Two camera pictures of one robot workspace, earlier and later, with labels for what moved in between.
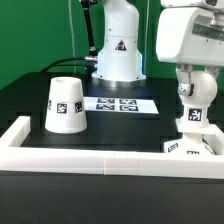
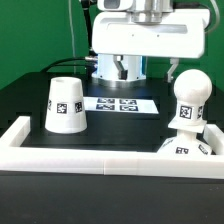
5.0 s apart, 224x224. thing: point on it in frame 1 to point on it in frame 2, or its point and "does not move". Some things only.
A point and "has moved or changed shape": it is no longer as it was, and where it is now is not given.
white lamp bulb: (205, 90) has moved or changed shape
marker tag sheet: (119, 105) does not move
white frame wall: (18, 158) does not move
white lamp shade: (66, 112) does not move
